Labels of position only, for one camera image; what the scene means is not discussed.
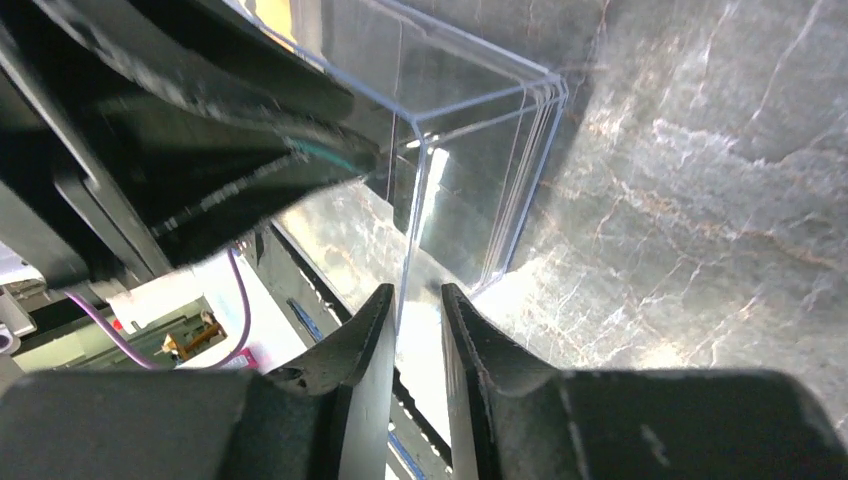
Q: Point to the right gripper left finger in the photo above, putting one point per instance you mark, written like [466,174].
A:
[336,406]

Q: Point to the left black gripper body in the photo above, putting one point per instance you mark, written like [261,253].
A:
[84,146]

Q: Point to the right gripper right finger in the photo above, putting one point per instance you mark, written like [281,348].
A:
[506,415]

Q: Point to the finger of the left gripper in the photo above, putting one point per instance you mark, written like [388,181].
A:
[190,202]
[199,73]

